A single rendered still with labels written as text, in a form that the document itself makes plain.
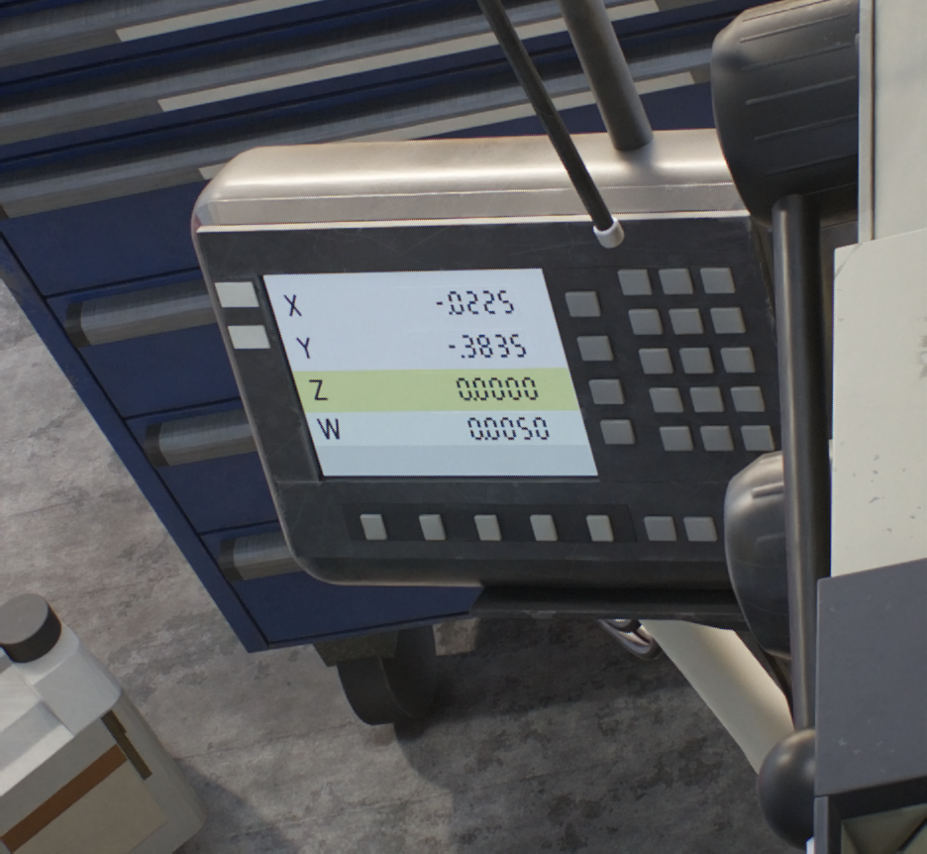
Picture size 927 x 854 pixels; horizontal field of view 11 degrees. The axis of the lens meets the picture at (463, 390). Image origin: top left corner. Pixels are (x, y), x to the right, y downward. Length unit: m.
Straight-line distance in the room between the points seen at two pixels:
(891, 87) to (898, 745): 0.27
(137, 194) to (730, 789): 0.71
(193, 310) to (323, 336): 1.10
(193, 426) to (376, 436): 1.20
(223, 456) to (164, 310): 0.16
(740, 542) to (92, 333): 2.01
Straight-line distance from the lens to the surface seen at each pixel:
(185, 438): 3.53
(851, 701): 1.17
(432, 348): 2.29
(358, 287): 2.29
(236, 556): 3.63
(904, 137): 1.34
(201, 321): 3.42
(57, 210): 3.39
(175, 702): 3.99
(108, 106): 3.27
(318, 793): 3.86
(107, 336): 3.45
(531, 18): 3.16
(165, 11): 3.20
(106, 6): 3.22
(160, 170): 3.31
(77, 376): 3.53
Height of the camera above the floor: 2.75
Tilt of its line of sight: 42 degrees down
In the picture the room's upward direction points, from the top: 30 degrees counter-clockwise
